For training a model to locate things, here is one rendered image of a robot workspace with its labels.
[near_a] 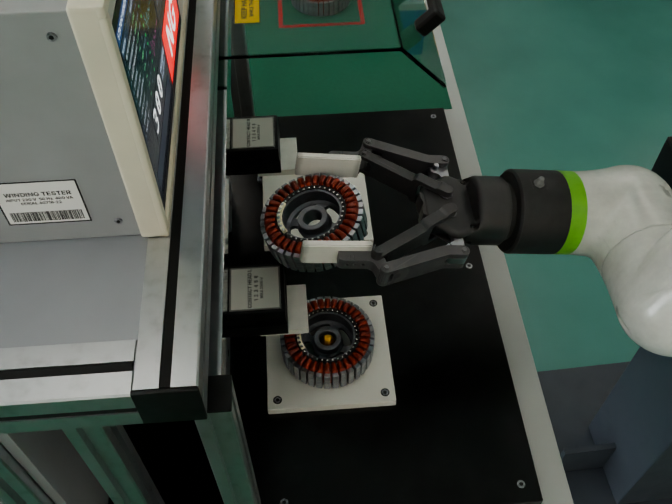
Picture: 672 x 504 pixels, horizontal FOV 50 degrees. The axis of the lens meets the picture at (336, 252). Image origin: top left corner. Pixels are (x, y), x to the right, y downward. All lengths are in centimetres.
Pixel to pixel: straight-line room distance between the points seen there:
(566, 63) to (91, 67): 230
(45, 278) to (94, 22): 21
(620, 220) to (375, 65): 65
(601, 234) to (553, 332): 111
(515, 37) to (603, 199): 196
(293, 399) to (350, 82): 62
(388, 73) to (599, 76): 143
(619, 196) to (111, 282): 52
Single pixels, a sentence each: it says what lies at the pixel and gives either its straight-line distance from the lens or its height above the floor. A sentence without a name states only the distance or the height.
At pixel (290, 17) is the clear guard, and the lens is 88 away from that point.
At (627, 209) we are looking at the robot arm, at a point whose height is 99.
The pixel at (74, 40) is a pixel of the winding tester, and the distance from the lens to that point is 47.
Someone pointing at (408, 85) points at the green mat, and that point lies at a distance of 128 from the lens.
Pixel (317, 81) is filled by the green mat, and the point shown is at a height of 75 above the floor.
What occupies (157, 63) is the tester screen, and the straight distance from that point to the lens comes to 61.
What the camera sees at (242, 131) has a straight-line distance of 95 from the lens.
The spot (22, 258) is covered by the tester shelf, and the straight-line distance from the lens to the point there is 61.
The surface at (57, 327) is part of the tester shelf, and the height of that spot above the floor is 111.
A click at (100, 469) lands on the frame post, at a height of 96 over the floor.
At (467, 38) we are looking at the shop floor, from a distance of 270.
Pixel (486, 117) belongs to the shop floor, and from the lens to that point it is 239.
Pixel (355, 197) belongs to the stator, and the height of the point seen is 99.
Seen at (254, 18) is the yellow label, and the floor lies 107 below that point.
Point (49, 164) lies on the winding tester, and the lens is 54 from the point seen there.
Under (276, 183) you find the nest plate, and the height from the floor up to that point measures 78.
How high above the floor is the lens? 156
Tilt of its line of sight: 52 degrees down
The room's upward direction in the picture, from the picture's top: straight up
